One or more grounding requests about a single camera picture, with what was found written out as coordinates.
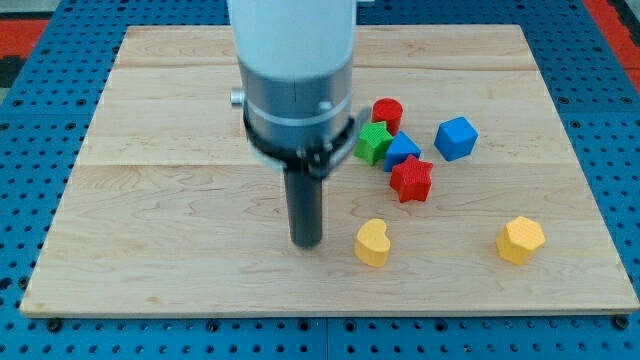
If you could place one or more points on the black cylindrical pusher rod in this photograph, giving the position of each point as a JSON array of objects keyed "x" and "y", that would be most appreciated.
[{"x": 304, "y": 204}]

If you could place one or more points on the yellow heart block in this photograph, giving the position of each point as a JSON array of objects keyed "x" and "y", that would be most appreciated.
[{"x": 372, "y": 245}]

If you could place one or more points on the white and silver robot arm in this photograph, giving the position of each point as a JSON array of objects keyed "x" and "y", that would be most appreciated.
[{"x": 295, "y": 60}]

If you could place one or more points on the yellow hexagon block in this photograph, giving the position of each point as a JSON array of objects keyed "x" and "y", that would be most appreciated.
[{"x": 519, "y": 240}]

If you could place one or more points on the green star block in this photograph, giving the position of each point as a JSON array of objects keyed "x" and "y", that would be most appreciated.
[{"x": 373, "y": 142}]

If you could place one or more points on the blue triangular block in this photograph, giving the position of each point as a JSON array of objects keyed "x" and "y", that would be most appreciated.
[{"x": 401, "y": 147}]

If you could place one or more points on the red star block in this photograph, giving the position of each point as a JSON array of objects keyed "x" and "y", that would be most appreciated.
[{"x": 411, "y": 179}]

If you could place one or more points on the red cylinder block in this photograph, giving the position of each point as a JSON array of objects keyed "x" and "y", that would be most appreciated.
[{"x": 390, "y": 111}]

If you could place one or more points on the light wooden board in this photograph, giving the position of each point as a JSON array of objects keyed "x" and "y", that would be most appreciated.
[{"x": 169, "y": 214}]

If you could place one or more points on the blue cube block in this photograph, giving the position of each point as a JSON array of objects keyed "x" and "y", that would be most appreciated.
[{"x": 455, "y": 138}]

